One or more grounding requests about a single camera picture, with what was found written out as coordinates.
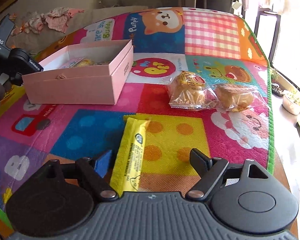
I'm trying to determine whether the yellow cartoon snack packet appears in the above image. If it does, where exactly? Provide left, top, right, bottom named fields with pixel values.
left=75, top=59, right=94, bottom=67

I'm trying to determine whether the bread bun red label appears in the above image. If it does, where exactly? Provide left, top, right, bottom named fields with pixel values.
left=167, top=70, right=218, bottom=111

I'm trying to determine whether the pink Volcano snack pack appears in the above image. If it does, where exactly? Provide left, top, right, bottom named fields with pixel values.
left=59, top=57, right=85, bottom=69

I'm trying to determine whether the bread bun plain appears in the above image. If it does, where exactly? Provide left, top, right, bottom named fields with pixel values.
left=214, top=83, right=259, bottom=112

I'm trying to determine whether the white container on sill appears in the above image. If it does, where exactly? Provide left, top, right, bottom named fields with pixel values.
left=282, top=89, right=300, bottom=115

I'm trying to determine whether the pink cardboard box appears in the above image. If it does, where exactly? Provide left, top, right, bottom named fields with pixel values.
left=22, top=40, right=133, bottom=105

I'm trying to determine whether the colourful cartoon play mat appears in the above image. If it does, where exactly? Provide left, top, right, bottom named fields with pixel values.
left=0, top=6, right=276, bottom=230

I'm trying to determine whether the yellow snack bar wrapper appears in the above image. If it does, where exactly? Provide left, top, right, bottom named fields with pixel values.
left=110, top=115, right=150, bottom=196

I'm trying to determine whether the pink baby clothes pile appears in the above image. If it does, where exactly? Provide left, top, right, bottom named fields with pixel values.
left=11, top=7, right=84, bottom=36

